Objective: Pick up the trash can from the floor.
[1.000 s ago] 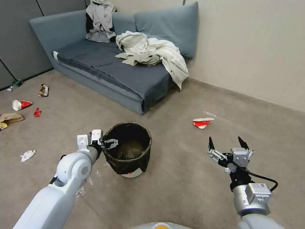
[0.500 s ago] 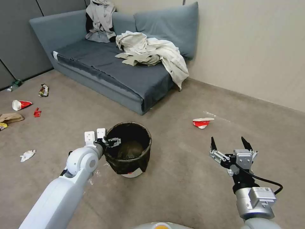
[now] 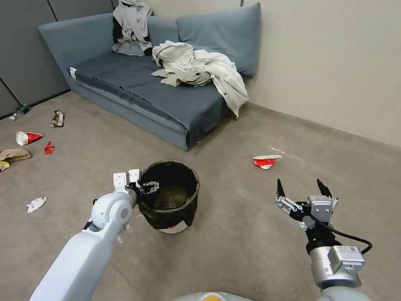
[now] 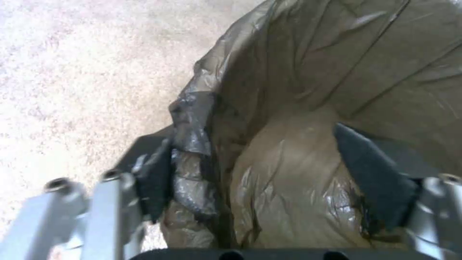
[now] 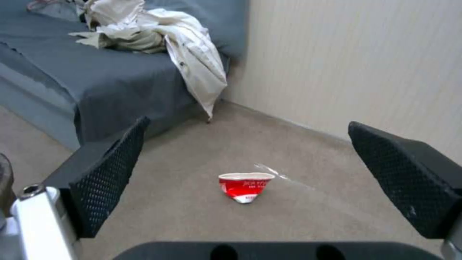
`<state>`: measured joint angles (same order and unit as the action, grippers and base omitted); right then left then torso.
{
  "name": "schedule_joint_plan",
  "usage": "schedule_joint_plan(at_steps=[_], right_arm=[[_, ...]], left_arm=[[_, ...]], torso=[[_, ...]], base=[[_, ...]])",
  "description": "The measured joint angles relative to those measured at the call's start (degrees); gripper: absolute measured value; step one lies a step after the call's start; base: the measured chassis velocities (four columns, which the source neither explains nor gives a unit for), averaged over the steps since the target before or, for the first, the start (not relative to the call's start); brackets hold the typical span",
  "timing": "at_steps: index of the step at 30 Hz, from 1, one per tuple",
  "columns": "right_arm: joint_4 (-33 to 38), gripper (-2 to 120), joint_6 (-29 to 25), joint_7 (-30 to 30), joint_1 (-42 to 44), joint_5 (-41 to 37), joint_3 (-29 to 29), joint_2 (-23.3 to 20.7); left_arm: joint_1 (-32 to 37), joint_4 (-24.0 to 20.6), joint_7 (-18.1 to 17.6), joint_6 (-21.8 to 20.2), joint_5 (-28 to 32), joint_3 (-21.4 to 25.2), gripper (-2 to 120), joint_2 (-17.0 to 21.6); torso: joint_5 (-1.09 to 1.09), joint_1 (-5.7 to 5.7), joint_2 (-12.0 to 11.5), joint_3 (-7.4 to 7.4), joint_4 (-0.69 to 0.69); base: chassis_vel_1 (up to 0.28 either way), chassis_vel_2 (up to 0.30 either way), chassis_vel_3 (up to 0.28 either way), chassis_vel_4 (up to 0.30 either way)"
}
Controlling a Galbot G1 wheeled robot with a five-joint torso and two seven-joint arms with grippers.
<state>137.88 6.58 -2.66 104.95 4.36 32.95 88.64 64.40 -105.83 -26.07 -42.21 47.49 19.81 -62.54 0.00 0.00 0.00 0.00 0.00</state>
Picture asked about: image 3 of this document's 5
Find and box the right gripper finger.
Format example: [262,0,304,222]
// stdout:
[274,178,302,214]
[317,178,341,205]

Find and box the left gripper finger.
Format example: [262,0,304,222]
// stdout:
[140,180,161,194]

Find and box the black bin liner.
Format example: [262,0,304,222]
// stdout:
[137,160,201,232]

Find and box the white round trash can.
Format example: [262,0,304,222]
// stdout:
[159,220,192,235]

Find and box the crushed red white paper cup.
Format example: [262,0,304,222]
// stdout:
[253,154,283,170]

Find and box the clear plastic scrap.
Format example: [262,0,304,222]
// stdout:
[115,219,133,244]

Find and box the crumpled white tissue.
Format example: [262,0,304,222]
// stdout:
[26,196,48,214]

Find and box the grey-blue sofa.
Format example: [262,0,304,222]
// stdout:
[38,2,262,152]

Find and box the crumpled snack wrapper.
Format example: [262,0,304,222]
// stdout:
[50,110,66,128]

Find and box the dark blue sofa cover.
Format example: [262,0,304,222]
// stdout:
[74,51,226,148]

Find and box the white robot front shell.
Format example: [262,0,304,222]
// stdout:
[173,291,242,301]

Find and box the crumpled brown paper bag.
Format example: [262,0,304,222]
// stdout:
[0,148,33,163]

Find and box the cream white coat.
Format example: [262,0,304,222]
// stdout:
[150,40,249,120]

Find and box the green plastic bottle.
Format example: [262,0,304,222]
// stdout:
[8,104,30,122]

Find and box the small grey-blue cushion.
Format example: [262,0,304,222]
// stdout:
[147,15,180,48]

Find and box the beige and black jacket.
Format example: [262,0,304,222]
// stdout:
[112,0,155,57]

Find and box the large grey-blue cushion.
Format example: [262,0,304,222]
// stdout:
[175,2,262,79]

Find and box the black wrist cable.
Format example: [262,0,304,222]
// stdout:
[312,215,373,255]

